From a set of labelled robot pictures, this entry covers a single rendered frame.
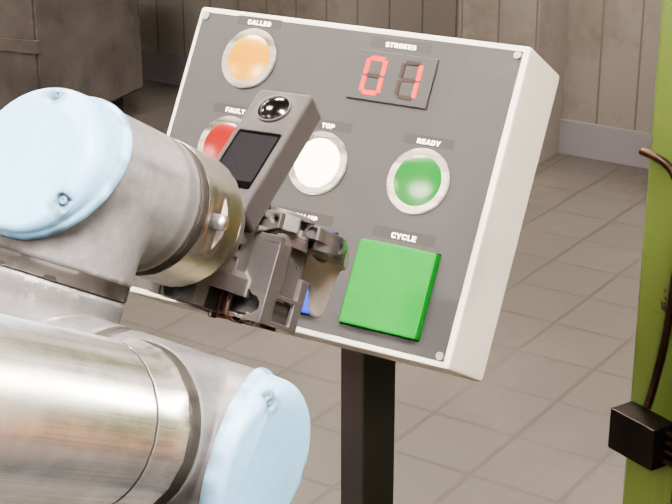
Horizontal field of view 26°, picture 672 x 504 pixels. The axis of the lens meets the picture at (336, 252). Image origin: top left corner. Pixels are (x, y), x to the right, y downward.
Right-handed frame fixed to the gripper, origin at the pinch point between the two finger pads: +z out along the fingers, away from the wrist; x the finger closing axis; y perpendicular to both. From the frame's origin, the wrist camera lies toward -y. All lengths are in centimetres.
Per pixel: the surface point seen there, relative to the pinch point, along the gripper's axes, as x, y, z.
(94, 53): -281, -85, 300
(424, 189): 1.0, -8.1, 10.6
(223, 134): -20.2, -9.8, 10.7
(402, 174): -1.4, -9.0, 10.7
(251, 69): -19.1, -16.2, 10.7
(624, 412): 13.4, 4.8, 40.8
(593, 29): -120, -130, 351
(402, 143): -2.3, -11.8, 11.0
